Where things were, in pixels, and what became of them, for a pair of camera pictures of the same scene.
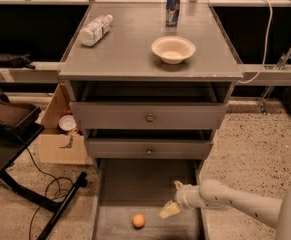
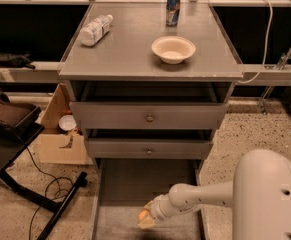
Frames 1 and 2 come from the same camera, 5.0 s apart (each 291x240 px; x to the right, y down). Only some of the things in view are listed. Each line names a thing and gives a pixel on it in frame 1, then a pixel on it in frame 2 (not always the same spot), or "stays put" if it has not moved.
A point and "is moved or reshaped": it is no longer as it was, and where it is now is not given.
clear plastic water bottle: [95, 30] stays put
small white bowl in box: [67, 122] stays put
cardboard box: [57, 146] stays put
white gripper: [184, 196] to [156, 210]
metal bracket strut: [288, 55] stays put
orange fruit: [138, 221] is moved or reshaped
